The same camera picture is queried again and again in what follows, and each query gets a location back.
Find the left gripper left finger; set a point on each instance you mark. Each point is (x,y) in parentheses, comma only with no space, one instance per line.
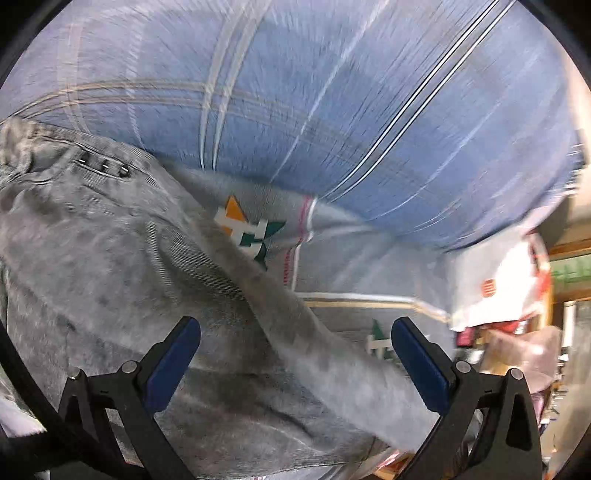
(137,391)

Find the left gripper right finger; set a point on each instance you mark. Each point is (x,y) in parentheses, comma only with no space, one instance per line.
(508,445)

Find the grey washed denim pants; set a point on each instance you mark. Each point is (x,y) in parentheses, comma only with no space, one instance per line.
(102,252)

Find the white paper shopping bag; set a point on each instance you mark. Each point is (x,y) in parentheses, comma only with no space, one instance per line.
(500,279)

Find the grey patterned bed sheet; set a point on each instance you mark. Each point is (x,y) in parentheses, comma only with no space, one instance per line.
(326,289)

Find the blue plaid pillow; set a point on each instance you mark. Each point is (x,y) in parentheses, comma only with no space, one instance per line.
(441,121)

